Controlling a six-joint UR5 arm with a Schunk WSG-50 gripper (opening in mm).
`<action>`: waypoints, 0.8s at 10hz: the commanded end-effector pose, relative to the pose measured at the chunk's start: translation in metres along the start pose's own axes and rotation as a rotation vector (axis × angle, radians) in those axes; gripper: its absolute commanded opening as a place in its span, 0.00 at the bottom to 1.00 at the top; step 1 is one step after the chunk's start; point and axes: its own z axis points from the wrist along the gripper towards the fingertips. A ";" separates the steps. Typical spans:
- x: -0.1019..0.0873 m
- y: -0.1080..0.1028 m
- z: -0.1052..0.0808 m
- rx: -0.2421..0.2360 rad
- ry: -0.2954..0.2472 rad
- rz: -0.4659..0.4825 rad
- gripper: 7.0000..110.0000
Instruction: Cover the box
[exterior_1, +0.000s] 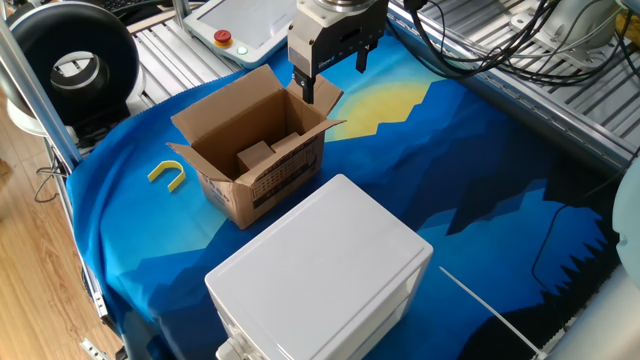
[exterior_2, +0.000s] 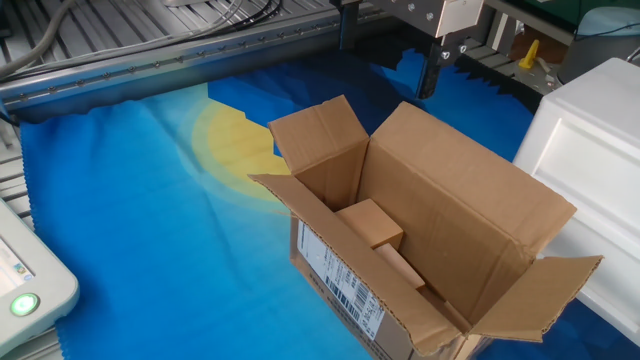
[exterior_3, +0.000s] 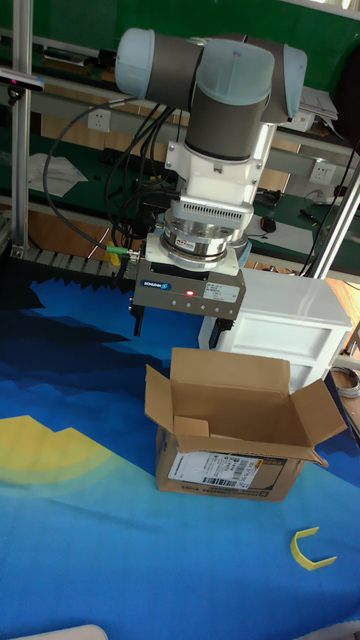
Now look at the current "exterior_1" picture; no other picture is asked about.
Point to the blue mountain print cloth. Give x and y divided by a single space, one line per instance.
450 150

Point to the white plastic drawer cabinet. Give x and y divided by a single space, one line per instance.
320 270

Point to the aluminium frame post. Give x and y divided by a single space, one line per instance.
35 95
181 12

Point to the yellow U-shaped plastic piece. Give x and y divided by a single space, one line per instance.
178 182

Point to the white teach pendant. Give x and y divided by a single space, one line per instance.
250 20

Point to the flat brown cardboard piece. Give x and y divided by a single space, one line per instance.
286 142

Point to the black keyboard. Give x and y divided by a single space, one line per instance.
130 5

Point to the small brown cardboard carton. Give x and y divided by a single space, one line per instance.
254 156

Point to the brown cardboard box with flaps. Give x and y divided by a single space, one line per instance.
235 200

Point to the silver grey gripper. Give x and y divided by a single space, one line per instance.
330 50

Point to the aluminium table edge rail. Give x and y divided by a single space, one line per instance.
550 120

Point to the yellow plastic item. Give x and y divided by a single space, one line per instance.
629 30

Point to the metal corner bracket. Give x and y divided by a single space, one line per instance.
92 348

